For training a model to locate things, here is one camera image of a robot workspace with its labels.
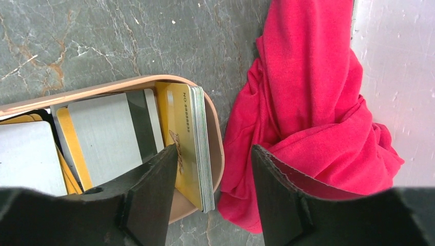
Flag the upright card stack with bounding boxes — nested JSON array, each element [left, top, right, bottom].
[[190, 86, 215, 213]]

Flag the printed card in tray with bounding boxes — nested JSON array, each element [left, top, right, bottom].
[[50, 89, 164, 188]]

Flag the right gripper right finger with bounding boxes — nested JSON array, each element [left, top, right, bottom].
[[251, 145, 434, 245]]

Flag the gold VIP credit card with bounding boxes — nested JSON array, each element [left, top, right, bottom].
[[155, 81, 203, 210]]

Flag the red cloth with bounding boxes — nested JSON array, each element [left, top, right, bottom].
[[217, 1, 404, 233]]

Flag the pink oval tray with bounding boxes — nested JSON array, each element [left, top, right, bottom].
[[1, 74, 225, 224]]

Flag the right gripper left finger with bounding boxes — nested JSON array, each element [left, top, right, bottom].
[[1, 145, 177, 245]]

